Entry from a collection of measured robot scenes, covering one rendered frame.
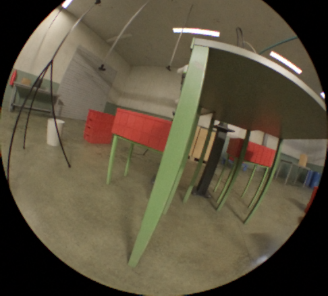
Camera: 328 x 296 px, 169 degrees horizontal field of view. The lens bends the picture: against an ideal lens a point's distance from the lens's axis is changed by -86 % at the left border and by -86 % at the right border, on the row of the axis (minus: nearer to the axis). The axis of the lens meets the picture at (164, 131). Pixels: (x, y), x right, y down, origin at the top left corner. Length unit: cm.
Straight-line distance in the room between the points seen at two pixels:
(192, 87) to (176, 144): 12
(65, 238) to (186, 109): 84
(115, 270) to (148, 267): 18
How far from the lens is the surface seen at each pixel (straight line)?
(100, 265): 73
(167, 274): 76
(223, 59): 34
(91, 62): 602
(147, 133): 82
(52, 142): 197
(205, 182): 153
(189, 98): 23
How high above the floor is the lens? 70
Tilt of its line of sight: 2 degrees down
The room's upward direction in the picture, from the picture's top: 16 degrees clockwise
